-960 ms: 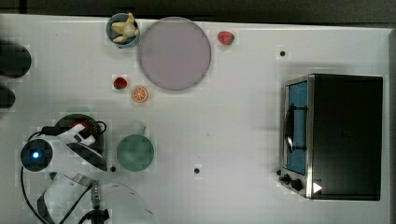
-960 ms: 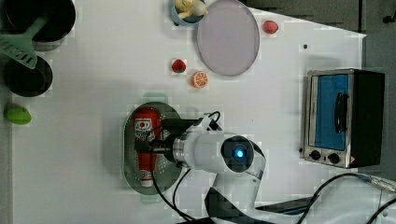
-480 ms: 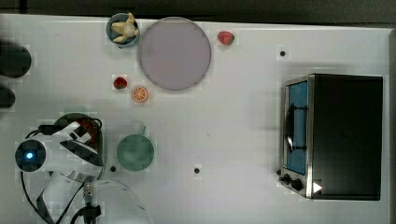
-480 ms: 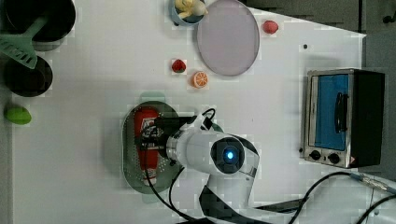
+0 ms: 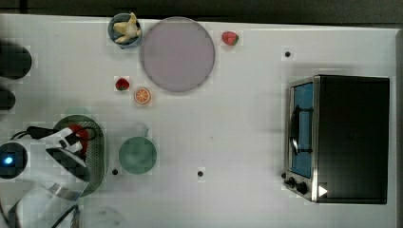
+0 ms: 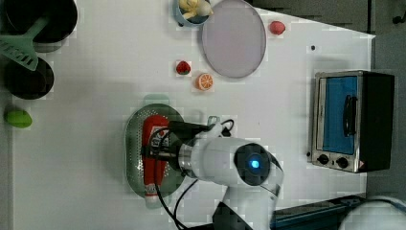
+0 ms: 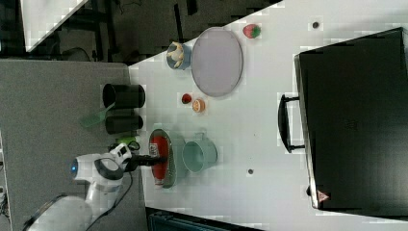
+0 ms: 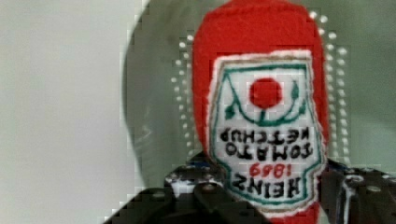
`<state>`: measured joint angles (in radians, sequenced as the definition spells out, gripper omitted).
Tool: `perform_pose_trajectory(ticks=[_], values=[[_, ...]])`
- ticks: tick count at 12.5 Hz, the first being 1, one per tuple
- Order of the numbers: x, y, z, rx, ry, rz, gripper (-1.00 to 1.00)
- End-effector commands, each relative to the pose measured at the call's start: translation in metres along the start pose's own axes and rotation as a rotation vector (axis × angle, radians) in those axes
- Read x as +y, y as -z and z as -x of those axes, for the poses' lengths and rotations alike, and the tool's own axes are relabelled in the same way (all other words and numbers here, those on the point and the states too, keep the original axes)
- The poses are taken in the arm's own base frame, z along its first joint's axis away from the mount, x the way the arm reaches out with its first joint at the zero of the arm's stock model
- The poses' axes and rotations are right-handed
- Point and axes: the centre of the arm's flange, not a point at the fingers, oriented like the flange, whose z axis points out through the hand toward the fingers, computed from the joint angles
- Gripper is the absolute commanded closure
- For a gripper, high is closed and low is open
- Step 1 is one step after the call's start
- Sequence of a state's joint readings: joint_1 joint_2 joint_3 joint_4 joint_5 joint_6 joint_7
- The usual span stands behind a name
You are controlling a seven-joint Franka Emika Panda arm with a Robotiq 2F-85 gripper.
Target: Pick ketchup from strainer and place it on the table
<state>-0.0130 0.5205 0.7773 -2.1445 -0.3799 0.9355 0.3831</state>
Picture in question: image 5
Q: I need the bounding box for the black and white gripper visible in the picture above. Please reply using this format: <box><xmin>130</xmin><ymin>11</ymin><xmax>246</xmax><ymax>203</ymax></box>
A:
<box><xmin>44</xmin><ymin>127</ymin><xmax>90</xmax><ymax>182</ymax></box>

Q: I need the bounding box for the red ketchup bottle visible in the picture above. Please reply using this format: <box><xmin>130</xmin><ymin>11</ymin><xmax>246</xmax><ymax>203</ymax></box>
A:
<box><xmin>68</xmin><ymin>124</ymin><xmax>89</xmax><ymax>157</ymax></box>

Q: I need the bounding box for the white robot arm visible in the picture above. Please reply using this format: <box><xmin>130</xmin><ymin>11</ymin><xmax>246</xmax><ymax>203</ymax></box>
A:
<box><xmin>1</xmin><ymin>127</ymin><xmax>90</xmax><ymax>228</ymax></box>

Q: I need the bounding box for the green oval strainer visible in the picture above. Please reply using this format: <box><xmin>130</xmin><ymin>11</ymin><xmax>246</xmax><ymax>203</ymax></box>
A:
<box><xmin>54</xmin><ymin>115</ymin><xmax>107</xmax><ymax>198</ymax></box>

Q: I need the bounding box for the small black cylinder cup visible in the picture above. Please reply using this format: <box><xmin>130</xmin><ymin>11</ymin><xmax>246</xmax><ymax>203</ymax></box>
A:
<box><xmin>0</xmin><ymin>88</ymin><xmax>16</xmax><ymax>110</ymax></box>

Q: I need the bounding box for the small dark red strawberry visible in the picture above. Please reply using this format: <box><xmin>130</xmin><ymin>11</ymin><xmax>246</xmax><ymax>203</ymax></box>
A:
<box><xmin>115</xmin><ymin>78</ymin><xmax>130</xmax><ymax>91</ymax></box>

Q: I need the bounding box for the orange slice toy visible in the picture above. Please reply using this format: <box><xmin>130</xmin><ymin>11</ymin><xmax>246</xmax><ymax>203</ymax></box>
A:
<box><xmin>134</xmin><ymin>87</ymin><xmax>151</xmax><ymax>105</ymax></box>

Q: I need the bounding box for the large black cylinder cup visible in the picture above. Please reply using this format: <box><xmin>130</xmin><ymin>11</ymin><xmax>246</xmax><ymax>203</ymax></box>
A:
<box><xmin>0</xmin><ymin>44</ymin><xmax>32</xmax><ymax>80</ymax></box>

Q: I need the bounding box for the blue bowl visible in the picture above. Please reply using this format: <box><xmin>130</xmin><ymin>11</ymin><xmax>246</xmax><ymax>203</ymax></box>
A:
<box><xmin>107</xmin><ymin>12</ymin><xmax>143</xmax><ymax>49</ymax></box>

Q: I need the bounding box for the peeled banana toy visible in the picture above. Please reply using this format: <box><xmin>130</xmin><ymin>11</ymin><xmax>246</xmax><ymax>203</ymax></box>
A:
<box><xmin>113</xmin><ymin>12</ymin><xmax>142</xmax><ymax>44</ymax></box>

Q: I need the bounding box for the round grey plate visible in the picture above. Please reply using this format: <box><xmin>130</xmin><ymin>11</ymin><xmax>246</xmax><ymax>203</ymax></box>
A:
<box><xmin>141</xmin><ymin>17</ymin><xmax>215</xmax><ymax>92</ymax></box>

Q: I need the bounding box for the large red strawberry toy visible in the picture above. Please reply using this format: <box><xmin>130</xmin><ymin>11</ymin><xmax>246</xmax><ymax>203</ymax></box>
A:
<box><xmin>221</xmin><ymin>31</ymin><xmax>239</xmax><ymax>46</ymax></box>

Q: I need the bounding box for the black toaster oven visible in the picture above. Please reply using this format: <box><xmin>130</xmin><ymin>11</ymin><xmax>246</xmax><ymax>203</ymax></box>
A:
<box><xmin>281</xmin><ymin>74</ymin><xmax>391</xmax><ymax>204</ymax></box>

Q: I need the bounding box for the teal pot with handle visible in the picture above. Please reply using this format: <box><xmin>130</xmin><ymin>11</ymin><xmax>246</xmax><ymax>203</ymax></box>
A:
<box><xmin>119</xmin><ymin>128</ymin><xmax>158</xmax><ymax>175</ymax></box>

